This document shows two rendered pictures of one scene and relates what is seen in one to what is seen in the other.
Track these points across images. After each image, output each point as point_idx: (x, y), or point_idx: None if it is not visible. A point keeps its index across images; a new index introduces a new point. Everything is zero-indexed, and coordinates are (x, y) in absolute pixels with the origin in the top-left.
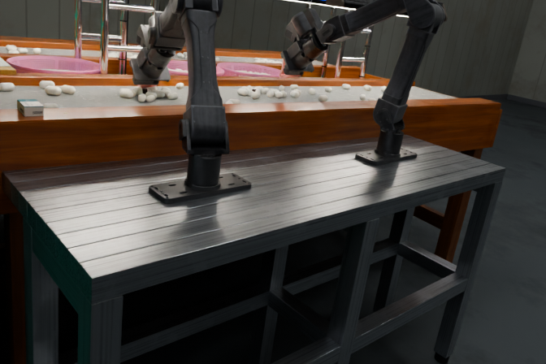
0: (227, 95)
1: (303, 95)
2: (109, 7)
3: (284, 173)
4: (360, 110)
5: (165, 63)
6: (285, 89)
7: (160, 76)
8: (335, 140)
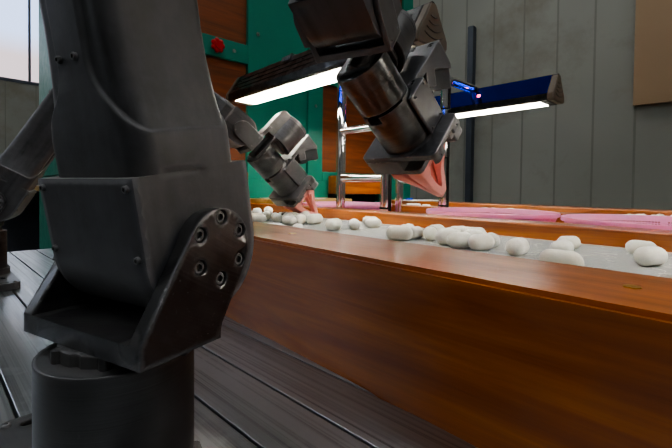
0: (381, 233)
1: (584, 260)
2: (341, 133)
3: (12, 315)
4: (417, 275)
5: (260, 172)
6: (600, 251)
7: (289, 195)
8: (328, 366)
